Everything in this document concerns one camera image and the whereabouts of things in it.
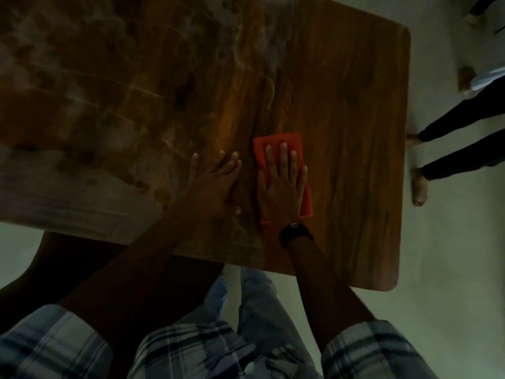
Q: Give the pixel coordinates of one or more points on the person's left hand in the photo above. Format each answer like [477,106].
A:
[211,193]

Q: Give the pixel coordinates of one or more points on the person's right hand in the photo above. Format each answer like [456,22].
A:
[282,193]

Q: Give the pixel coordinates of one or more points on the person's left little finger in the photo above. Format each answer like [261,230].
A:
[195,166]

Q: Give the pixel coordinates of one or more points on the person's right middle finger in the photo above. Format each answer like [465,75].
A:
[283,159]

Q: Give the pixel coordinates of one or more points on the person's right thumb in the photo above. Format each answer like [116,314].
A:
[262,183]

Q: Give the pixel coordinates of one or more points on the person's left middle finger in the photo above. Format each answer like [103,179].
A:
[231,164]

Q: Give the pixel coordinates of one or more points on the person's right little finger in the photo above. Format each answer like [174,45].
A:
[303,178]

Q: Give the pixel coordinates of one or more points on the person's left thumb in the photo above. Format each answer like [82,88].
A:
[235,211]

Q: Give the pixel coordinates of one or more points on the orange cleaning cloth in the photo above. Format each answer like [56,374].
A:
[260,147]

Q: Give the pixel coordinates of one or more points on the person's left forearm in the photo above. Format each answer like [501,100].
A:
[134,264]

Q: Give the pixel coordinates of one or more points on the person's right forearm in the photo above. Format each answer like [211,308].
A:
[323,288]

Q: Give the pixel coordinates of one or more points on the black wristwatch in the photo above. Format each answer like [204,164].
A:
[295,232]

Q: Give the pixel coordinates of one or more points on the light blue jeans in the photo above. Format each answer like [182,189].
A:
[264,299]

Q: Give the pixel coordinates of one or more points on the plaid shirt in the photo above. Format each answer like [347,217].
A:
[189,351]

